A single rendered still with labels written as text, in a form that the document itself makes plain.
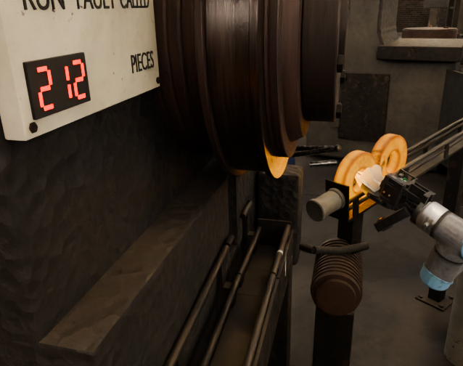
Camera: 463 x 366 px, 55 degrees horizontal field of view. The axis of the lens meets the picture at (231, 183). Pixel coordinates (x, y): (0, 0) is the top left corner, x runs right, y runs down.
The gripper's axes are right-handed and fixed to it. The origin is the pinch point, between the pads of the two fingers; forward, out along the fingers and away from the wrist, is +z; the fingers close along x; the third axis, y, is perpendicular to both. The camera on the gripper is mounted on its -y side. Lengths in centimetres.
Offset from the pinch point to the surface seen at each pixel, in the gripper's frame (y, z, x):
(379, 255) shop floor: -79, 12, -78
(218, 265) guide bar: 9, -13, 60
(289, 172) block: 8.3, 1.9, 27.9
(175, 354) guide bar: 11, -24, 76
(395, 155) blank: 1.9, 0.4, -18.7
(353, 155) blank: 6.2, 2.1, 2.6
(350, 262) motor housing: -16.1, -12.8, 10.9
